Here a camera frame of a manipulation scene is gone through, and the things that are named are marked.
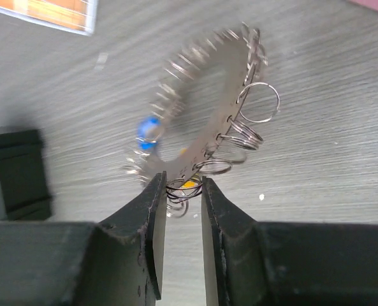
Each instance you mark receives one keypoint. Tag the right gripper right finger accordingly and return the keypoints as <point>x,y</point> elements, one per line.
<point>248,262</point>

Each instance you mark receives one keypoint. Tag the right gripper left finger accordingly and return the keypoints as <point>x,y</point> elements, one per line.
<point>118,261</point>

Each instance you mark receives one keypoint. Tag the yellow tagged key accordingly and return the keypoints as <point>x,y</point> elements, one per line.
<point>190,183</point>

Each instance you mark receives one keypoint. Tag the blue tagged key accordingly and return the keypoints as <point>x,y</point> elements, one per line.
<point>146,134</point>

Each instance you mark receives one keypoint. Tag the black plastic bin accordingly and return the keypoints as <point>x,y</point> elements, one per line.
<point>24,193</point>

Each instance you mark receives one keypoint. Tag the white wire shelf rack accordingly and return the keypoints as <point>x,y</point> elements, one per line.
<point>76,16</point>

